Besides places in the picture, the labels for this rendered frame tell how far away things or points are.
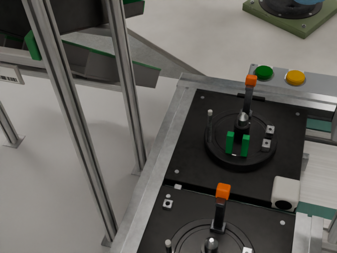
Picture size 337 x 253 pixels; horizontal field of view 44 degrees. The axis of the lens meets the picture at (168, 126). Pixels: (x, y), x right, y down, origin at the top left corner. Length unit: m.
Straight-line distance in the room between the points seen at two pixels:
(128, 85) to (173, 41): 0.54
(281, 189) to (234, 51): 0.55
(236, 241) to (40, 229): 0.41
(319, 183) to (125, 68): 0.43
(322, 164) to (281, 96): 0.17
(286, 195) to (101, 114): 0.51
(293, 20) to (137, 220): 0.79
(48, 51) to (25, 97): 0.68
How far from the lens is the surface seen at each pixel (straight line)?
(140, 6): 0.76
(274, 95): 0.95
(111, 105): 1.07
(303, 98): 0.95
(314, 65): 1.19
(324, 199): 0.85
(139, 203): 0.77
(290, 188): 0.76
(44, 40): 0.48
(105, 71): 0.71
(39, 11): 0.45
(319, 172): 0.88
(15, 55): 0.53
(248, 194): 0.76
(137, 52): 2.60
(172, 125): 0.88
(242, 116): 0.77
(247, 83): 0.81
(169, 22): 1.32
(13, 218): 0.94
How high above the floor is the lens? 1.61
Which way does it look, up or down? 49 degrees down
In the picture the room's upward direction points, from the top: 5 degrees counter-clockwise
